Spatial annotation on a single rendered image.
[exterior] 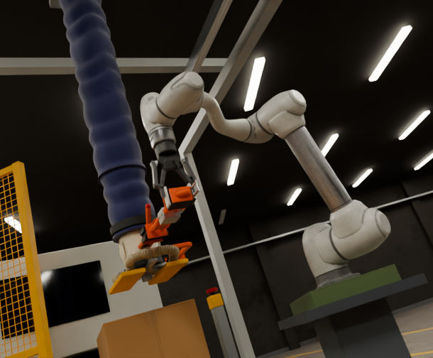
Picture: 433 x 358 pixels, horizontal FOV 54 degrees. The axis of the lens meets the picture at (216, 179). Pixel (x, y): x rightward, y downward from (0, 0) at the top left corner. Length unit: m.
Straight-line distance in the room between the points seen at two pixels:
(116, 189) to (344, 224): 1.01
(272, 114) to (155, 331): 1.04
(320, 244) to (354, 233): 0.17
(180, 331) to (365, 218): 0.90
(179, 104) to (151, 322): 0.94
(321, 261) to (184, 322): 0.64
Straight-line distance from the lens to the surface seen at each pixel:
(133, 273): 1.77
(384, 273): 1.88
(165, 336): 1.91
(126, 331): 1.89
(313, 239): 1.90
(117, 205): 1.97
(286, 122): 1.81
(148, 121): 1.54
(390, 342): 1.87
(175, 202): 1.39
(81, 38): 2.45
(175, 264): 1.83
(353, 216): 1.79
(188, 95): 1.43
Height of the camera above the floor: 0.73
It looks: 21 degrees up
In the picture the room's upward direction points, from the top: 18 degrees counter-clockwise
